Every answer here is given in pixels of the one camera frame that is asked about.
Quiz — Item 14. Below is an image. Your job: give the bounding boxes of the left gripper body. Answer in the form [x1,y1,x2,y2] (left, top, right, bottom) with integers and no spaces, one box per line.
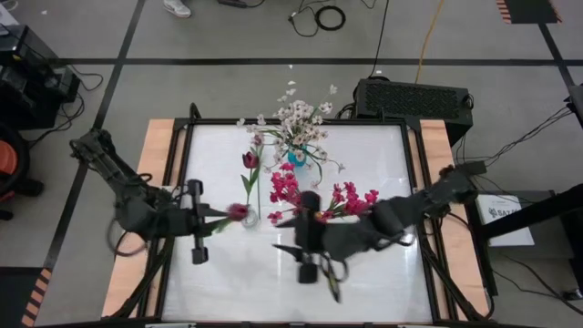
[163,179,209,265]

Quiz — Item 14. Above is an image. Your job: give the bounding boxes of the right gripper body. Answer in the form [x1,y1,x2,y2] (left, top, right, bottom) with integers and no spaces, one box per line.
[294,191,365,284]

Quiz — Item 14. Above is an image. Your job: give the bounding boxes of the dark red artificial tulip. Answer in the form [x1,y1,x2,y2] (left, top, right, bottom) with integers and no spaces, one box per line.
[210,202,250,234]
[240,150,261,220]

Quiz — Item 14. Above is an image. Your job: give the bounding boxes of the clear ribbed glass vase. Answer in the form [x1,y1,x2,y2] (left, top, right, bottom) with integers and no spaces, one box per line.
[240,207,261,231]

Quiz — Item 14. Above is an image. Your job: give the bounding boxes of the small blue glass vase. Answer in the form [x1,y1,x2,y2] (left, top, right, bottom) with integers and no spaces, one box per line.
[287,149,309,169]

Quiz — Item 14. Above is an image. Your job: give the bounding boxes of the white artificial flower bunch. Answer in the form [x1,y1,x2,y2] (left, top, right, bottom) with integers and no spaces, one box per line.
[235,113,292,174]
[271,116,347,189]
[272,80,341,138]

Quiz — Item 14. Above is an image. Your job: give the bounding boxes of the pale pink flower stem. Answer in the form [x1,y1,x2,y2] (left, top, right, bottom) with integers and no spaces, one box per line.
[250,132,266,220]

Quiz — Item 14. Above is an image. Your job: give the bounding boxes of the light wooden side board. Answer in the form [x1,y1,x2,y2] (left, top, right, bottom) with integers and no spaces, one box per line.
[100,118,189,319]
[407,118,491,319]

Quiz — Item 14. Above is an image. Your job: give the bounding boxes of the black perforated computer case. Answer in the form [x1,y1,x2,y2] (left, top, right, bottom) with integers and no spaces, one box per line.
[353,77,475,148]

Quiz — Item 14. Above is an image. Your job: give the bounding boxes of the white label box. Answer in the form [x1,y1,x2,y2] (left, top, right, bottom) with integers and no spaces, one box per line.
[475,193,537,248]

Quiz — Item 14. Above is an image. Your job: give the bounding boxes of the black mat with hazard stripes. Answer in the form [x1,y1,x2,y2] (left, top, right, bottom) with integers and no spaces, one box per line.
[495,0,562,26]
[0,267,54,328]

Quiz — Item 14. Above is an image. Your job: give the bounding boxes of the orange and black vacuum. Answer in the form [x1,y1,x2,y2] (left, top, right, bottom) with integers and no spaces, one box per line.
[0,121,46,222]

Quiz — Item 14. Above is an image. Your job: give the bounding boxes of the black metal stand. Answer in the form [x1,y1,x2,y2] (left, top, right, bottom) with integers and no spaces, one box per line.
[468,181,583,297]

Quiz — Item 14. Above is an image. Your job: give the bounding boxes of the person's shoe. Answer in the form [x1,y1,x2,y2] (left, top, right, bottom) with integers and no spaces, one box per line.
[162,0,193,19]

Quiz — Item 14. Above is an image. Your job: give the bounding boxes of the black equipment cart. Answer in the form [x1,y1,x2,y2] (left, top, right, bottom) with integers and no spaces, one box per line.
[0,23,82,132]

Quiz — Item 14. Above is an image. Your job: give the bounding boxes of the black monitor corner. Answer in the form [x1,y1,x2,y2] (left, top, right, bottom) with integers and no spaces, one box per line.
[566,83,583,131]

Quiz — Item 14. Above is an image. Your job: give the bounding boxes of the black metal table frame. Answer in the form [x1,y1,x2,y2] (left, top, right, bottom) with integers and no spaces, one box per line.
[108,102,496,327]

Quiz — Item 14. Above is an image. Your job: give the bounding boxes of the coiled black cable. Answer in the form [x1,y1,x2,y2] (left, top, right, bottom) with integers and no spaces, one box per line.
[314,5,347,33]

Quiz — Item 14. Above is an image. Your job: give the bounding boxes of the long black cable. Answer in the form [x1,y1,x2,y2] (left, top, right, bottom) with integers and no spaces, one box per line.
[368,0,391,78]

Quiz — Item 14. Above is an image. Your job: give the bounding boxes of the long yellow cable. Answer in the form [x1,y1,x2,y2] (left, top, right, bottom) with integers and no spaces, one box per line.
[413,0,446,85]

